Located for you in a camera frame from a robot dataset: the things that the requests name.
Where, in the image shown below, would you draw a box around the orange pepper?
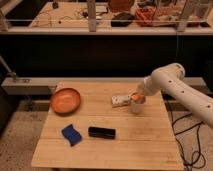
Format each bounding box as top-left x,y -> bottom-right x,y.
131,93 -> 145,103

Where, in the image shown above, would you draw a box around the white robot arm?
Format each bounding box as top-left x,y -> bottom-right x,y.
111,63 -> 213,129

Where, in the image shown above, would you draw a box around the white ceramic cup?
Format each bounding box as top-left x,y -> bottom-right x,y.
130,99 -> 145,114

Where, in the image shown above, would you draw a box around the black rectangular box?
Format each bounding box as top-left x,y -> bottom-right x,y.
88,127 -> 116,139

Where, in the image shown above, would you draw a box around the orange plate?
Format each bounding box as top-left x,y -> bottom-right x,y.
50,88 -> 81,115

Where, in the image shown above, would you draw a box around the blue sponge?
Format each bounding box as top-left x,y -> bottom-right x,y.
62,124 -> 82,146

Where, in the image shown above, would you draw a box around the black object on bench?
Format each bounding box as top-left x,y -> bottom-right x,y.
111,12 -> 134,27

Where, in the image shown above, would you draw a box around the orange basket on bench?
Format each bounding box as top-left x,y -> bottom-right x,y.
135,8 -> 154,27

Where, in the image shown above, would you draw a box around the black floor cables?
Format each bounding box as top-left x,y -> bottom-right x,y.
165,99 -> 211,171

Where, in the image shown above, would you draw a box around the metal clamp bracket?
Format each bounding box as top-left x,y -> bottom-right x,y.
0,55 -> 30,84

